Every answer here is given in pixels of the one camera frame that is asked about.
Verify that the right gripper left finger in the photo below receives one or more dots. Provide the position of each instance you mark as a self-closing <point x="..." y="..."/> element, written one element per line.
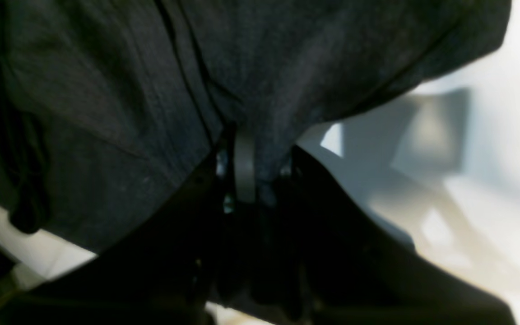
<point x="160" y="274"/>

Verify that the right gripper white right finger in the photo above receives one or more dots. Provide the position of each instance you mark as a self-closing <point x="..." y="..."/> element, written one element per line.
<point x="360" y="274"/>

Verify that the black t-shirt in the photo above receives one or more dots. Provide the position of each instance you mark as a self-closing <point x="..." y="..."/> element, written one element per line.
<point x="106" y="106"/>

